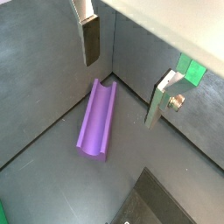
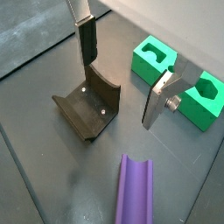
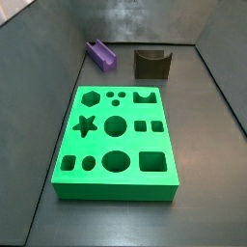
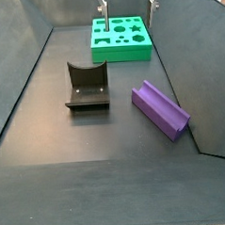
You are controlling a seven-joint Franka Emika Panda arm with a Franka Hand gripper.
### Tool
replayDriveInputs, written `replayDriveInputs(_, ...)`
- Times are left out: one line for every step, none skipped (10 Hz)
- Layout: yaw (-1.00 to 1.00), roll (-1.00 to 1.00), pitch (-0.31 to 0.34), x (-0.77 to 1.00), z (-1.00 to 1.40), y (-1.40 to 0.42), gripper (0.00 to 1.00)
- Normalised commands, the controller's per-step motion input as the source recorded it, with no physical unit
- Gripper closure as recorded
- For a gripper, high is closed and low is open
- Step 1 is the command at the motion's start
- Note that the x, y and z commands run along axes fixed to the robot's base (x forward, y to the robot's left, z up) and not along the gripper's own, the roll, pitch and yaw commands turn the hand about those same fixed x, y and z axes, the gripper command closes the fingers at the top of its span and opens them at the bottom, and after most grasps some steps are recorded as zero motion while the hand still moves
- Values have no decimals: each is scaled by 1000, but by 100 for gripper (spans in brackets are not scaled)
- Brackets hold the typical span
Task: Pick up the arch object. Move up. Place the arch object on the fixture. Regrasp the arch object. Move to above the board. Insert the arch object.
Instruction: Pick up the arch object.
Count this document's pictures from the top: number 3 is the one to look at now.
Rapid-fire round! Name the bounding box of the purple arch block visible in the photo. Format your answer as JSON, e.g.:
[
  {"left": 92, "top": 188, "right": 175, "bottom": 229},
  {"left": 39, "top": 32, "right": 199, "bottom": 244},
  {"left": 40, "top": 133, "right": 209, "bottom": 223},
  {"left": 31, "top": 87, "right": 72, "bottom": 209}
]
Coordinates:
[{"left": 86, "top": 40, "right": 117, "bottom": 72}]

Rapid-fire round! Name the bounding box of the green shape-sorter board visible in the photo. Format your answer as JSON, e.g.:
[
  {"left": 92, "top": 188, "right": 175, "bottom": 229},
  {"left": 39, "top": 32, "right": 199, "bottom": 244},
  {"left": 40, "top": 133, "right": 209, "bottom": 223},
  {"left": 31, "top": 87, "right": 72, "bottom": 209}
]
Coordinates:
[{"left": 51, "top": 86, "right": 179, "bottom": 202}]

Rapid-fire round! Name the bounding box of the black fixture stand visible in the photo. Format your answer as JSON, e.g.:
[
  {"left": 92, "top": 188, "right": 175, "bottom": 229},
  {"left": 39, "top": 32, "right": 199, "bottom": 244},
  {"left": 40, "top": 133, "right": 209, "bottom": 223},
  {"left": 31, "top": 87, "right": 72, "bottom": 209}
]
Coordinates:
[{"left": 134, "top": 50, "right": 173, "bottom": 79}]

